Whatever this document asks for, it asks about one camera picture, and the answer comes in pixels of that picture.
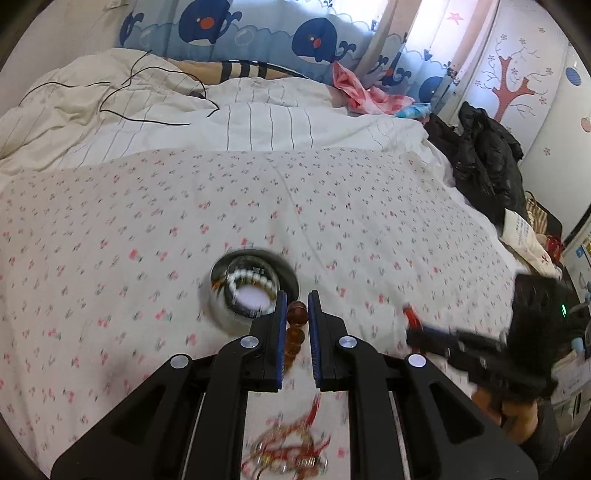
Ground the person's right forearm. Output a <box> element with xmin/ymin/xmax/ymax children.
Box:
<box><xmin>517</xmin><ymin>399</ymin><xmax>562</xmax><ymax>477</ymax></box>

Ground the tree wall sticker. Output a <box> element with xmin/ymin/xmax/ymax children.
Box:
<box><xmin>475</xmin><ymin>32</ymin><xmax>553</xmax><ymax>136</ymax></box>

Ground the light blue cloth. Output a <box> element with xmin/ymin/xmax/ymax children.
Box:
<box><xmin>396</xmin><ymin>102</ymin><xmax>432</xmax><ymax>121</ymax></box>

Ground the wicker basket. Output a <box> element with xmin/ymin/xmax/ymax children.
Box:
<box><xmin>523</xmin><ymin>189</ymin><xmax>563</xmax><ymax>241</ymax></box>

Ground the red cord bracelet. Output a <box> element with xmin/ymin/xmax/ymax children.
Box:
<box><xmin>242</xmin><ymin>394</ymin><xmax>334</xmax><ymax>477</ymax></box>

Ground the white striped duvet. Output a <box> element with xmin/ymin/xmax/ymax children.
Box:
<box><xmin>0</xmin><ymin>46</ymin><xmax>456</xmax><ymax>186</ymax></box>

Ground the person's right hand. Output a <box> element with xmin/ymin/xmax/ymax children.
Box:
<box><xmin>473</xmin><ymin>387</ymin><xmax>539</xmax><ymax>447</ymax></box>

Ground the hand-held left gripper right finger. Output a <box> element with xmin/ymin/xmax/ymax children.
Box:
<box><xmin>307</xmin><ymin>290</ymin><xmax>540</xmax><ymax>480</ymax></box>

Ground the black puffer jacket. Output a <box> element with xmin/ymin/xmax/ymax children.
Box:
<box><xmin>423</xmin><ymin>101</ymin><xmax>530</xmax><ymax>228</ymax></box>

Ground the white paper bag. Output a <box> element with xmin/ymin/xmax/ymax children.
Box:
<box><xmin>501</xmin><ymin>209</ymin><xmax>563</xmax><ymax>278</ymax></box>

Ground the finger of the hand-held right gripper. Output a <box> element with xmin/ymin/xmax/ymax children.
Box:
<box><xmin>406</xmin><ymin>332</ymin><xmax>469</xmax><ymax>367</ymax></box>
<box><xmin>409</xmin><ymin>318</ymin><xmax>465</xmax><ymax>344</ymax></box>

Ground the whale print curtain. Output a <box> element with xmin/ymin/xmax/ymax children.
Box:
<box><xmin>117</xmin><ymin>0</ymin><xmax>463</xmax><ymax>112</ymax></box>

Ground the tan striped pillow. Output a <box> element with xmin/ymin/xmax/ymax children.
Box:
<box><xmin>167</xmin><ymin>58</ymin><xmax>334</xmax><ymax>87</ymax></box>

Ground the thin black cable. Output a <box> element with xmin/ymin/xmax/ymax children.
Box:
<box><xmin>18</xmin><ymin>50</ymin><xmax>221</xmax><ymax>127</ymax></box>

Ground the round metal tin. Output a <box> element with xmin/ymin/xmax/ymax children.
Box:
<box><xmin>208</xmin><ymin>248</ymin><xmax>300</xmax><ymax>336</ymax></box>

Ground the white bead bracelet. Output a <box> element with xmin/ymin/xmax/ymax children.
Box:
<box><xmin>225</xmin><ymin>268</ymin><xmax>279</xmax><ymax>319</ymax></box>

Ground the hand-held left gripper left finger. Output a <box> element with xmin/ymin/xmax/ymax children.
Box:
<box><xmin>50</xmin><ymin>291</ymin><xmax>289</xmax><ymax>480</ymax></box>

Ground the pink cloth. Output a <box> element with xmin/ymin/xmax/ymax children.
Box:
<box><xmin>331</xmin><ymin>62</ymin><xmax>415</xmax><ymax>117</ymax></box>

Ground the amber bead bracelet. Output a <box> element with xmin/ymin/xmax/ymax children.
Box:
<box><xmin>285</xmin><ymin>301</ymin><xmax>308</xmax><ymax>371</ymax></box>

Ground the cherry print cloth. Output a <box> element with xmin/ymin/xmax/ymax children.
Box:
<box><xmin>0</xmin><ymin>148</ymin><xmax>528</xmax><ymax>480</ymax></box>

